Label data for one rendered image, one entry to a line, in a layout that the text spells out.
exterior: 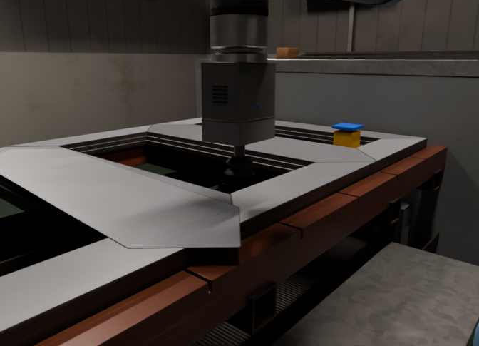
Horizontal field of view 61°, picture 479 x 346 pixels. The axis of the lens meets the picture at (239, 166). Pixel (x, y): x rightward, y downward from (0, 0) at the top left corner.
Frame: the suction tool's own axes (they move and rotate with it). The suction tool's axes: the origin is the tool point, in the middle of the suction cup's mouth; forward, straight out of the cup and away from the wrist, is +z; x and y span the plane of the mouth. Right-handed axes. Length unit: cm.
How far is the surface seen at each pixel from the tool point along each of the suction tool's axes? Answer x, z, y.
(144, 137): -58, 5, -33
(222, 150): -28.2, 5.1, -31.4
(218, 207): -2.1, 4.9, 2.3
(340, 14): -135, -65, -350
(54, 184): -31.4, 4.6, 9.8
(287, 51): -61, -22, -121
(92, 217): -13.1, 5.0, 15.2
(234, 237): 5.9, 5.1, 9.2
